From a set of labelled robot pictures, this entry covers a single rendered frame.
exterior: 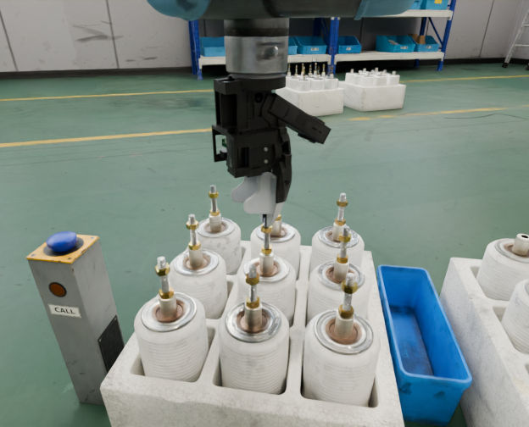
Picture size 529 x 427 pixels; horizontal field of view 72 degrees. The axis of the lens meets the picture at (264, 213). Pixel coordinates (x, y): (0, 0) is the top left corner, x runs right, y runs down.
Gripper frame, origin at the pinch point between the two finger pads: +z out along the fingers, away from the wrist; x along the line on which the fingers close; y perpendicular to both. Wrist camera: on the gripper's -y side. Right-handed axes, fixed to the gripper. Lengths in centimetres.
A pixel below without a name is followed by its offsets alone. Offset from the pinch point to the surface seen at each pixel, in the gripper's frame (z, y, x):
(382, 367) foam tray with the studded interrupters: 16.8, -7.1, 19.3
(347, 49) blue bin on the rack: 3, -333, -374
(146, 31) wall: -18, -97, -500
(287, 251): 11.1, -6.3, -4.6
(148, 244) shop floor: 35, 10, -59
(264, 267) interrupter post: 8.6, 1.4, 0.8
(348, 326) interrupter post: 7.8, -1.1, 17.6
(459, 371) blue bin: 24.6, -23.3, 21.8
